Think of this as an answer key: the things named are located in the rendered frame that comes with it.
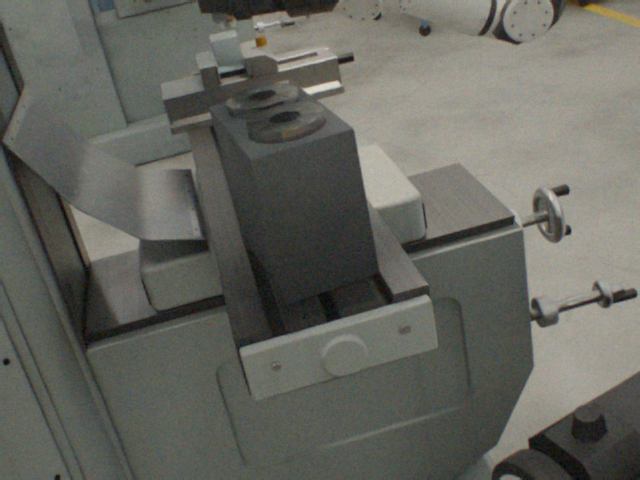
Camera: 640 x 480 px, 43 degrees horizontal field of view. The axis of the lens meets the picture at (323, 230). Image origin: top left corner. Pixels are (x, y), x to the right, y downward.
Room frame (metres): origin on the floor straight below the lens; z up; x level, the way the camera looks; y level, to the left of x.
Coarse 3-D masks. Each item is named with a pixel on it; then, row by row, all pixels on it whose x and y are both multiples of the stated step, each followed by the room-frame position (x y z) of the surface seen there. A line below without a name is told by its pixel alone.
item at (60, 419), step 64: (0, 64) 1.33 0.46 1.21; (0, 128) 1.15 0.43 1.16; (0, 192) 1.11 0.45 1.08; (0, 256) 1.09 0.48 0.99; (64, 256) 1.26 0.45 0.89; (0, 320) 1.07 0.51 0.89; (64, 320) 1.12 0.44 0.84; (0, 384) 1.06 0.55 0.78; (64, 384) 1.09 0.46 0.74; (0, 448) 1.06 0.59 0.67; (64, 448) 1.07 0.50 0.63
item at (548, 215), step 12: (540, 192) 1.41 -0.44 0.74; (552, 192) 1.39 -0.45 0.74; (564, 192) 1.40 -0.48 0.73; (540, 204) 1.43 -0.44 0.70; (552, 204) 1.37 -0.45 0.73; (516, 216) 1.37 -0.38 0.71; (528, 216) 1.40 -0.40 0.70; (540, 216) 1.39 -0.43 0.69; (552, 216) 1.37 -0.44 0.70; (564, 216) 1.35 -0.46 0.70; (540, 228) 1.42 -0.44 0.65; (552, 228) 1.38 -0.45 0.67; (564, 228) 1.35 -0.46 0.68; (552, 240) 1.37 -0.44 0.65
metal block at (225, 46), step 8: (224, 32) 1.59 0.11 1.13; (232, 32) 1.58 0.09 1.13; (216, 40) 1.54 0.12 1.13; (224, 40) 1.54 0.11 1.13; (232, 40) 1.54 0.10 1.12; (216, 48) 1.54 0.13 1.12; (224, 48) 1.54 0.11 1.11; (232, 48) 1.54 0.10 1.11; (216, 56) 1.53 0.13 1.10; (224, 56) 1.54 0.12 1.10; (232, 56) 1.54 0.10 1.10; (240, 56) 1.54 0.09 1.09; (224, 64) 1.54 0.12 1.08; (232, 64) 1.54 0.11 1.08; (240, 64) 1.54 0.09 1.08
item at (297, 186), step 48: (240, 96) 0.97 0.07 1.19; (288, 96) 0.93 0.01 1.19; (240, 144) 0.84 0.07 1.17; (288, 144) 0.81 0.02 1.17; (336, 144) 0.81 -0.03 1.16; (240, 192) 0.92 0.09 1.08; (288, 192) 0.80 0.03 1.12; (336, 192) 0.81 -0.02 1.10; (288, 240) 0.79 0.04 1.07; (336, 240) 0.81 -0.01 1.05; (288, 288) 0.79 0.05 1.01
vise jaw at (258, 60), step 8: (240, 48) 1.59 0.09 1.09; (248, 48) 1.58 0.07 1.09; (256, 48) 1.56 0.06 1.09; (264, 48) 1.57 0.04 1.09; (248, 56) 1.52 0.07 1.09; (256, 56) 1.51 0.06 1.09; (264, 56) 1.51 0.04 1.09; (272, 56) 1.52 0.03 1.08; (248, 64) 1.51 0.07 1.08; (256, 64) 1.51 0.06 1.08; (264, 64) 1.51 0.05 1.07; (272, 64) 1.51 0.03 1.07; (248, 72) 1.51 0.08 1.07; (256, 72) 1.51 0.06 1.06; (264, 72) 1.51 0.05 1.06
